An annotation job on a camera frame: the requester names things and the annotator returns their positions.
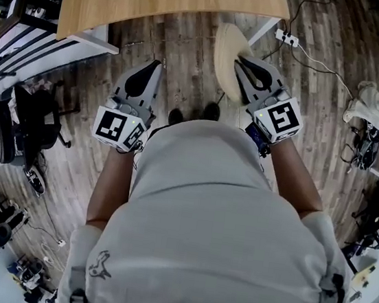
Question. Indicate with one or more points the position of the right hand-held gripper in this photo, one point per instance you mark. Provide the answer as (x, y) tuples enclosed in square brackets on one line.
[(280, 119)]

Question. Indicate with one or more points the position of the black sneaker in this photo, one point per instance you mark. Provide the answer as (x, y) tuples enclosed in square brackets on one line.
[(373, 133), (365, 155)]

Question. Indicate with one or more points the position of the person's left black shoe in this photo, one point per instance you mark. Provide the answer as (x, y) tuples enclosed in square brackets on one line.
[(176, 116)]

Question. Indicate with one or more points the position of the person's left forearm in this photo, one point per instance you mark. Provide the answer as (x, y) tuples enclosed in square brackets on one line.
[(112, 185)]

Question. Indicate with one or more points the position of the white power strip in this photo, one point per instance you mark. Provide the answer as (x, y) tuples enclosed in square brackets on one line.
[(287, 38)]

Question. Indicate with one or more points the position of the person's right forearm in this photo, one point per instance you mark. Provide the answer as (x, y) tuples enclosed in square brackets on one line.
[(293, 181)]

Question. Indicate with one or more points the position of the round woven beige mat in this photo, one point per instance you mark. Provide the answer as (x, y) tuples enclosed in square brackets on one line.
[(227, 62)]

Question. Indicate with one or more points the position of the person's grey shirt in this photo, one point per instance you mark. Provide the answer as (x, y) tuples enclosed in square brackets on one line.
[(207, 226)]

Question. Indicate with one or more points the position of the black railing with wooden handrail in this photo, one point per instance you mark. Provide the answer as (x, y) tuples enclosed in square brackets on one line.
[(37, 21)]

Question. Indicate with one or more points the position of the person's black shoe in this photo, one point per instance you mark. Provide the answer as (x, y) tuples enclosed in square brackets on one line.
[(212, 111), (176, 116)]

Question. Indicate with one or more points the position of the person's right black shoe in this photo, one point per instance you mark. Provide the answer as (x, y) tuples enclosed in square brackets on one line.
[(212, 111)]

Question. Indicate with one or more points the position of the black power pack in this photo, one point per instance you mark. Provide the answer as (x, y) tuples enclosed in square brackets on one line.
[(256, 133)]

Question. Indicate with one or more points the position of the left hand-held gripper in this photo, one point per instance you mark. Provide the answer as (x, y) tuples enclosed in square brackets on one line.
[(116, 127)]

